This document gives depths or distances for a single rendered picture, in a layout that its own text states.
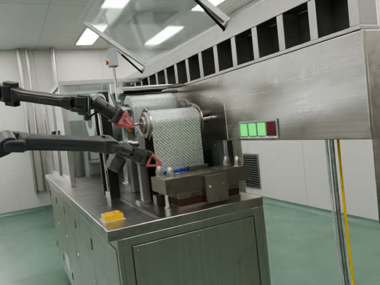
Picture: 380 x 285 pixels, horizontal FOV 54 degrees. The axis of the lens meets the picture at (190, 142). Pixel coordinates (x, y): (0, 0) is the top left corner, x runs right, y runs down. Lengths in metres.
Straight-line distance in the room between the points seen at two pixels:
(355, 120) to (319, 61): 0.22
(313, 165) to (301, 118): 3.43
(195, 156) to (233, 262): 0.49
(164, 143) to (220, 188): 0.32
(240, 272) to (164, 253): 0.35
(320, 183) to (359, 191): 0.55
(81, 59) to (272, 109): 6.16
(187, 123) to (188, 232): 0.51
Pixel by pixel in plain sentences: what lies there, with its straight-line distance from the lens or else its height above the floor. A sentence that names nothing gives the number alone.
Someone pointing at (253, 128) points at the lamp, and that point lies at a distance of 1.52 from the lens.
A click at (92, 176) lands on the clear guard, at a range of 2.64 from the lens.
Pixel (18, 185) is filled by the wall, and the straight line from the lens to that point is 7.15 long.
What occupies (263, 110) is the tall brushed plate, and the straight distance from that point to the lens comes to 1.47.
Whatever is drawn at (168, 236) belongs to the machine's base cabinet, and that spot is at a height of 0.83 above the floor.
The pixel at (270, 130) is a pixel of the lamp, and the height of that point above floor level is 1.18.
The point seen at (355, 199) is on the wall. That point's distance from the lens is 4.40.
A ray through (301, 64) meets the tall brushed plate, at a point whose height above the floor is 1.39.
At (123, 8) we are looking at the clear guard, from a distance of 2.15.
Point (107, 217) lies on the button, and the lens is 1.48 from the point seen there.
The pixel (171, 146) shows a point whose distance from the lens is 1.68.
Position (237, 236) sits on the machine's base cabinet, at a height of 0.76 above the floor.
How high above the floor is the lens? 1.24
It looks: 3 degrees down
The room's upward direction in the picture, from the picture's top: 6 degrees counter-clockwise
